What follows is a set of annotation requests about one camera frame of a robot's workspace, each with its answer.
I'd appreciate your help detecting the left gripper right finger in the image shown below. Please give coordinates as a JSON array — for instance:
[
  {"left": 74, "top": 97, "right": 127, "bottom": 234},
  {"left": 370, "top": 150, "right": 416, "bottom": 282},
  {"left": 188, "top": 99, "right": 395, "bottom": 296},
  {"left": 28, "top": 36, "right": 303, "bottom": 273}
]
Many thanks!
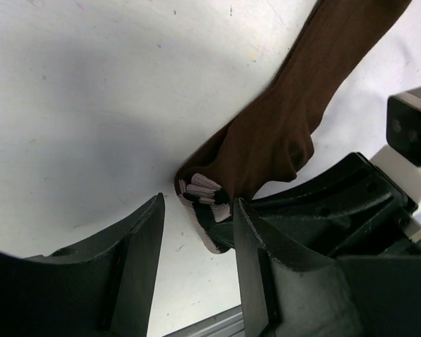
[{"left": 233, "top": 200, "right": 421, "bottom": 336}]

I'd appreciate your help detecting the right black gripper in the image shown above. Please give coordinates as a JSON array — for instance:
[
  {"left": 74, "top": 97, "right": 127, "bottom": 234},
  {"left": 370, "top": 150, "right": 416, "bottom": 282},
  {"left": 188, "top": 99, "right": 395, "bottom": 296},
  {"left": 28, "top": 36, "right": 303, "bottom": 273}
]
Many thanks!
[{"left": 208, "top": 151, "right": 421, "bottom": 259}]

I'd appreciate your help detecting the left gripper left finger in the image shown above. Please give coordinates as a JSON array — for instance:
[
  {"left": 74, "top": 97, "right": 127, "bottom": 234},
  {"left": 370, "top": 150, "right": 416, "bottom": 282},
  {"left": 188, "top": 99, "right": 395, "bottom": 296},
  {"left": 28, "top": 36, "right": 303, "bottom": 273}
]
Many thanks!
[{"left": 0, "top": 194, "right": 165, "bottom": 336}]

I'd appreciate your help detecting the dark brown sock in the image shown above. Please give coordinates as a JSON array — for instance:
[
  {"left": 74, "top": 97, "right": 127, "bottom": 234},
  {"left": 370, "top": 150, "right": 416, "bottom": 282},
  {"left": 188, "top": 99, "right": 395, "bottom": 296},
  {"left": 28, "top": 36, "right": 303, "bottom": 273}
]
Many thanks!
[{"left": 174, "top": 1, "right": 409, "bottom": 254}]

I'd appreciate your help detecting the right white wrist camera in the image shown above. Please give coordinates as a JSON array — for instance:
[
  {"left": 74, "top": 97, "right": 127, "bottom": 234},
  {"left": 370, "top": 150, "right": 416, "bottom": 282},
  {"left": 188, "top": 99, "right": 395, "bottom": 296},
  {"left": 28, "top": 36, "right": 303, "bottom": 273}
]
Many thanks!
[{"left": 370, "top": 86, "right": 421, "bottom": 244}]

